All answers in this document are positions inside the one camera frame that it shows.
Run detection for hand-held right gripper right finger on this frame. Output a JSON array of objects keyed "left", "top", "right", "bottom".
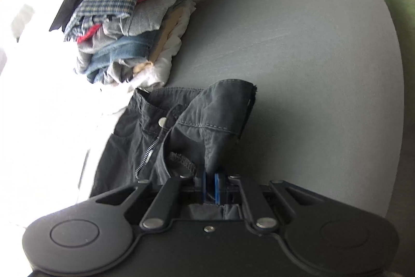
[{"left": 213, "top": 171, "right": 328, "bottom": 230}]

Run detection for dark pants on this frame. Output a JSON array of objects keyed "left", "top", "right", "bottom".
[{"left": 90, "top": 78, "right": 259, "bottom": 221}]

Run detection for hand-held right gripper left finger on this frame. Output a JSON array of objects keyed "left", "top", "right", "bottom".
[{"left": 94, "top": 171, "right": 210, "bottom": 230}]

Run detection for stack of folded clothes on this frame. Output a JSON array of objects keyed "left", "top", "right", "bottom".
[{"left": 49, "top": 0, "right": 199, "bottom": 95}]

